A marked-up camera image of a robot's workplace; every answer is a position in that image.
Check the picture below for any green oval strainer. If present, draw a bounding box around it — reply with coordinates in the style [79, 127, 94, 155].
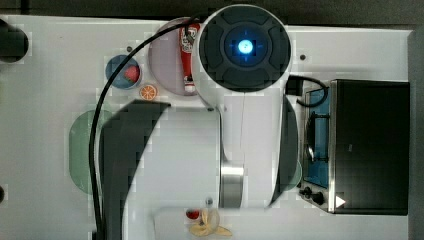
[68, 110, 95, 195]

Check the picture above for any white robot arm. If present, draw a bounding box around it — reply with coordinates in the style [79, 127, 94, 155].
[99, 4, 297, 240]

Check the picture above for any orange slice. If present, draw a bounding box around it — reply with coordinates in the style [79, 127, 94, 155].
[139, 84, 158, 101]

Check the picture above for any purple round plate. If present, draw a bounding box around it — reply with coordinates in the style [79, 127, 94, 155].
[148, 29, 197, 96]

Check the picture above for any red ketchup bottle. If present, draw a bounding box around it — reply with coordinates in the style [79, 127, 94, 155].
[179, 24, 200, 94]

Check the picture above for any red strawberry in bowl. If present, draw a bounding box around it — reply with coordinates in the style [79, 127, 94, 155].
[124, 65, 140, 83]

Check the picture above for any red strawberry near banana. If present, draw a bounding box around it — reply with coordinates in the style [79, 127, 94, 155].
[186, 209, 200, 220]

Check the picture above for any peeled banana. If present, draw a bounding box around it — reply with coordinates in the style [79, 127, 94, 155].
[189, 208, 232, 237]

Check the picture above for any blue bowl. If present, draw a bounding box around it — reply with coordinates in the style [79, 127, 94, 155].
[105, 55, 142, 89]

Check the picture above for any green cup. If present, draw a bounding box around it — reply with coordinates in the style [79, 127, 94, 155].
[283, 161, 302, 191]

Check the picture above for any black toaster oven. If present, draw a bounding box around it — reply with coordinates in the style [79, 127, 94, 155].
[299, 79, 410, 216]

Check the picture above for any black cylinder post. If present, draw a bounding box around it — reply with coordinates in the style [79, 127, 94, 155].
[0, 20, 29, 63]

